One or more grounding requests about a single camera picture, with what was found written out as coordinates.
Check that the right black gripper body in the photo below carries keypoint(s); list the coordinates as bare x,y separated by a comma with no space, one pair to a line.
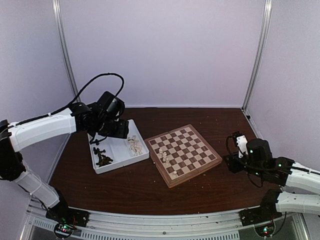
236,168

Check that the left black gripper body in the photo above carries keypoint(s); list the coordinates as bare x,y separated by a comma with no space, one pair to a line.
107,129

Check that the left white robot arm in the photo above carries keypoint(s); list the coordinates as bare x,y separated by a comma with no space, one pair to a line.
99,118

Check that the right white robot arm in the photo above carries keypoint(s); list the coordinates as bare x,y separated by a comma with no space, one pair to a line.
255,158

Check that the pile of white chess pieces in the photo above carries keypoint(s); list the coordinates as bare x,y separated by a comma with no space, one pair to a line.
135,145

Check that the pile of dark chess pieces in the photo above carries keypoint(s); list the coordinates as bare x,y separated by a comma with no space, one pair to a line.
103,160

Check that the wooden chess board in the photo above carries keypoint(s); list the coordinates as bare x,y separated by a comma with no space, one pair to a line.
188,152

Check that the right control circuit board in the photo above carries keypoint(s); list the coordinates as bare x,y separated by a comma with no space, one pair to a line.
265,231

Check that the control circuit board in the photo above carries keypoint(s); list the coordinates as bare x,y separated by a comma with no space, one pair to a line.
63,230
265,231

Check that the left control circuit board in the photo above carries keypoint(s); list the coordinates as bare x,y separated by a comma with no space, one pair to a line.
63,230

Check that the white plastic divided tray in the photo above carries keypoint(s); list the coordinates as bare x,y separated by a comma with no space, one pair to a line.
118,150

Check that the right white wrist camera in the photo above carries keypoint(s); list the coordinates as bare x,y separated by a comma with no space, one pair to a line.
240,142

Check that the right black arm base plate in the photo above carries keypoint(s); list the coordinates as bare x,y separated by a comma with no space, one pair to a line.
260,214

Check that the aluminium front rail frame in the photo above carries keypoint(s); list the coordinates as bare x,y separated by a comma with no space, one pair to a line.
224,225

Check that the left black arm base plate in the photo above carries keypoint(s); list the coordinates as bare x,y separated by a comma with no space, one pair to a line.
63,214

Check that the left aluminium corner post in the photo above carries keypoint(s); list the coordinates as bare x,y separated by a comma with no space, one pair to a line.
56,4

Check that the aluminium corner post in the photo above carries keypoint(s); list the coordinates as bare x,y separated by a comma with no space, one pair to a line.
263,36
56,4

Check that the right aluminium corner post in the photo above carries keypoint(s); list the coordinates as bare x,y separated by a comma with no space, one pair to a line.
263,36

